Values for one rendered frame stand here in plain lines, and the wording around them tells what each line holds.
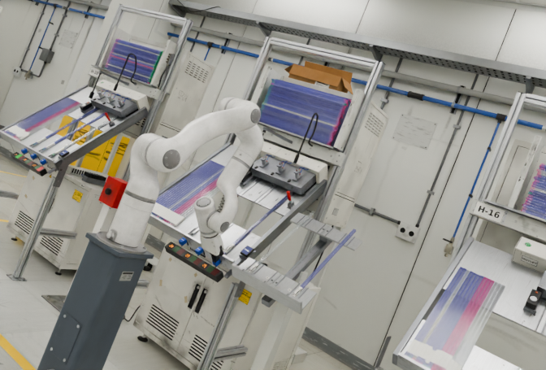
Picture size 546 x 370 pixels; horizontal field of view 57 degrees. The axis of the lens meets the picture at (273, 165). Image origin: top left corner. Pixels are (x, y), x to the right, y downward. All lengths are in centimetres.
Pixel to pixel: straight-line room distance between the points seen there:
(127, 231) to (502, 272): 149
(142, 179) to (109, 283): 38
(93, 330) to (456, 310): 134
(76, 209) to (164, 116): 86
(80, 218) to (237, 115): 179
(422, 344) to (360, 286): 213
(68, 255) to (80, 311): 163
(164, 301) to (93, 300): 103
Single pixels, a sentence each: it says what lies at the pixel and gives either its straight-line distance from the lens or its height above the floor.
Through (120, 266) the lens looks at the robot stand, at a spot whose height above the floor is 65.
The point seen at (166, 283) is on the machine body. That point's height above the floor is 37.
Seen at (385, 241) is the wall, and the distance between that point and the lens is 404.
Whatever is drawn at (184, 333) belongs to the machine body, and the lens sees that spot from 284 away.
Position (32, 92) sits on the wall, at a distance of 750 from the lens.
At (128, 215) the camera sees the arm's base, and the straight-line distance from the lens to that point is 190.
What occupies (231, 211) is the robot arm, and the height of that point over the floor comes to 95.
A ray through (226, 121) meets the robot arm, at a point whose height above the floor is 127.
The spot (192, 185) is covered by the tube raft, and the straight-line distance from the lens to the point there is 274.
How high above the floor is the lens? 116
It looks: 1 degrees up
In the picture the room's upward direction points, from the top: 22 degrees clockwise
